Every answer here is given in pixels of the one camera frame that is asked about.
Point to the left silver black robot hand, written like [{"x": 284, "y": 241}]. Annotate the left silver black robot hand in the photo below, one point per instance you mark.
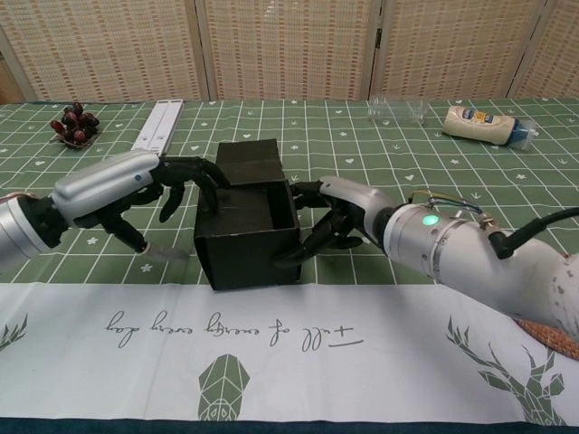
[{"x": 104, "y": 185}]

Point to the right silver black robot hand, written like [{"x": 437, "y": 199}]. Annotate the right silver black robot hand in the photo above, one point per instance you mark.
[{"x": 353, "y": 199}]

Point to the black cardboard box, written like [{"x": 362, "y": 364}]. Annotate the black cardboard box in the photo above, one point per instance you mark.
[{"x": 249, "y": 226}]

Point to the dark red grape bunch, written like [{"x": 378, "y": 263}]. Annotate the dark red grape bunch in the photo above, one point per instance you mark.
[{"x": 74, "y": 124}]

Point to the white folding stand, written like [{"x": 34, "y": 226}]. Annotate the white folding stand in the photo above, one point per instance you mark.
[{"x": 156, "y": 129}]

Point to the clear plastic container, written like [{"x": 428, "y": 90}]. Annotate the clear plastic container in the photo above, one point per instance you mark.
[{"x": 393, "y": 113}]

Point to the green white checked tablecloth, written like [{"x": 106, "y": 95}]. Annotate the green white checked tablecloth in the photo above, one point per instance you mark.
[{"x": 362, "y": 339}]

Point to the mayonnaise squeeze bottle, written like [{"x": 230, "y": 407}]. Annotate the mayonnaise squeeze bottle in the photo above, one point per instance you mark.
[{"x": 475, "y": 124}]

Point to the bamboo folding screen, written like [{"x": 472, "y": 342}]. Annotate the bamboo folding screen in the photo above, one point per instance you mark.
[{"x": 289, "y": 45}]

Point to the round woven rattan coaster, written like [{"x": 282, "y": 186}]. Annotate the round woven rattan coaster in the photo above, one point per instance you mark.
[{"x": 552, "y": 336}]

